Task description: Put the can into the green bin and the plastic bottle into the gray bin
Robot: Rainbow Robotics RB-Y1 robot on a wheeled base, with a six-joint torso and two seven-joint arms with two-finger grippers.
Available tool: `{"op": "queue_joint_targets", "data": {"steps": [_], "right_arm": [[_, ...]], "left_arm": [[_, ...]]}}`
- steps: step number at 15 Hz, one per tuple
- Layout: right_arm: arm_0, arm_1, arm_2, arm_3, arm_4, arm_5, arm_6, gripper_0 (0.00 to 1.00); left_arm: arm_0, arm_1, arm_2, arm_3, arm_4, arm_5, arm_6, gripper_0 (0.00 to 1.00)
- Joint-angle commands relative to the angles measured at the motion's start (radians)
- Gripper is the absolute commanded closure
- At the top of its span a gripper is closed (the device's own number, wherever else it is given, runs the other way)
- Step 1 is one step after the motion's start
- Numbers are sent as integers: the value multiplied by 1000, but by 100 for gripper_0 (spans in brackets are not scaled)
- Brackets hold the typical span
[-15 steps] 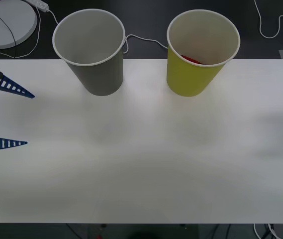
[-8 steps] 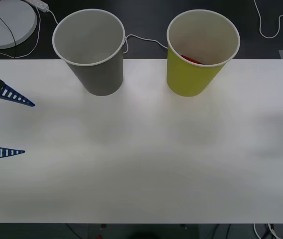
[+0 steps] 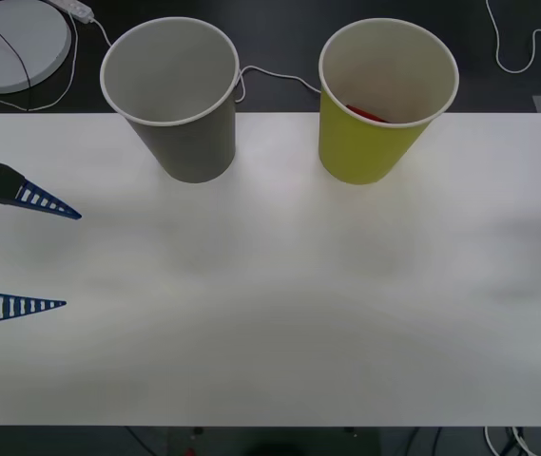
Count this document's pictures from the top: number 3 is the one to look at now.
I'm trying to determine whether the red can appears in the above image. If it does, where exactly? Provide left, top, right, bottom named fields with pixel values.
left=345, top=104, right=388, bottom=124

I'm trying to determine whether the yellow-green plastic waste bin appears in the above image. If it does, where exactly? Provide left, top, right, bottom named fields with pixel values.
left=318, top=17, right=461, bottom=186

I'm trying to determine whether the white cable under table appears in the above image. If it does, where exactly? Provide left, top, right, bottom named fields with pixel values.
left=510, top=426, right=538, bottom=456
left=482, top=426, right=507, bottom=456

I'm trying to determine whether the white power strip cable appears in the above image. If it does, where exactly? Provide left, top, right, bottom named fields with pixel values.
left=88, top=16, right=323, bottom=104

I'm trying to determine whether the long wavy white cable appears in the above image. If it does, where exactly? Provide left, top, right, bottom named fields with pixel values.
left=485, top=0, right=541, bottom=75

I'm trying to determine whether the white cable looping round disc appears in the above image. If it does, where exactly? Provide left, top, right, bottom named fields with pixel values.
left=0, top=9, right=80, bottom=113

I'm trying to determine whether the thin black cable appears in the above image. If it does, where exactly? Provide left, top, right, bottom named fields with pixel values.
left=0, top=8, right=33, bottom=113

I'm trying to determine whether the white power strip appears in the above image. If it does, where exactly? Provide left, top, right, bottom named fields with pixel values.
left=45, top=0, right=96, bottom=23

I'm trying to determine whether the grey plastic waste bin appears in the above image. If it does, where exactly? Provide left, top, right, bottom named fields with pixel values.
left=99, top=16, right=242, bottom=184

